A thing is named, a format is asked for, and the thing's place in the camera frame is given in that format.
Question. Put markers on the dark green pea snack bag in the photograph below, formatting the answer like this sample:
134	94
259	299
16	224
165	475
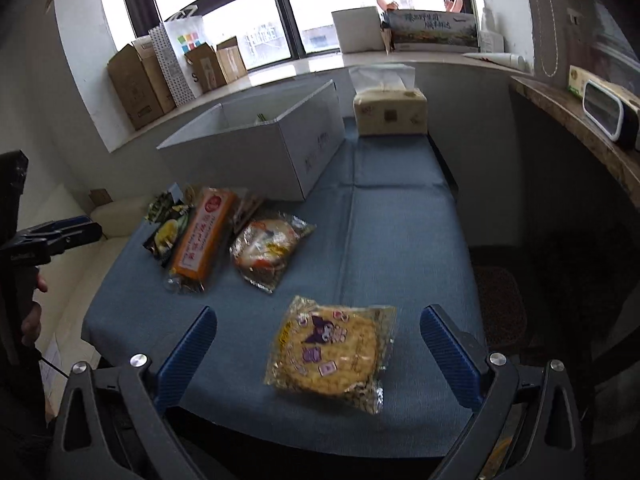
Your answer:
171	217

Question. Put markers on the white cardboard storage box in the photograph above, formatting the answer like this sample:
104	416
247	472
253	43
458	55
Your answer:
276	143

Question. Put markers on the green yellow carton on shelf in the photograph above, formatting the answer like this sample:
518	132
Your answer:
577	79

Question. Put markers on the clear bag orange bread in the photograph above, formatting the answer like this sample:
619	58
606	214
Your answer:
264	247

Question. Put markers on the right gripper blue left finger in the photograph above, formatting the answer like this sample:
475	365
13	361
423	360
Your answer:
178	369

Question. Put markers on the illustrated landscape gift box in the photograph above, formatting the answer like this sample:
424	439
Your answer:
419	30

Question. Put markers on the left hand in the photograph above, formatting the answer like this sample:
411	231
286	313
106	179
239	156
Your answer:
31	325

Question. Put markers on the orange snack pack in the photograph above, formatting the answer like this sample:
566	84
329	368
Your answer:
209	225

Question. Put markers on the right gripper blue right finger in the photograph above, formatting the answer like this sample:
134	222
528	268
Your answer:
457	354

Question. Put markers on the round cookie pack purple character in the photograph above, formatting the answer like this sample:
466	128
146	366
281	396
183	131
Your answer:
334	351

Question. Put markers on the cream sofa cushion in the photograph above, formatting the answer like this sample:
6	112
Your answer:
73	280

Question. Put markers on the beige tissue pack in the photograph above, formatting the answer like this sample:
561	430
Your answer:
387	101

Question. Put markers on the tall brown cardboard box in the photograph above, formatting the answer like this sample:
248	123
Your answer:
139	83

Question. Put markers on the white framed device on shelf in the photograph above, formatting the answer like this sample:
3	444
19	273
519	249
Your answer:
613	116

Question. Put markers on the white polka dot paper bag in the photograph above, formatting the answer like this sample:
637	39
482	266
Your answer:
172	40

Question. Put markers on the white tube on sill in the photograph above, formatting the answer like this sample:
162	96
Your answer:
508	60

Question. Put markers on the white plastic bottle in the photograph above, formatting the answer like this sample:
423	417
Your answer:
490	42

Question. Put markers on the open brown cardboard box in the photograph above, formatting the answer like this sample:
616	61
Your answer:
213	68

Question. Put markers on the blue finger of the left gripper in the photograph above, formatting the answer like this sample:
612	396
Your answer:
69	223

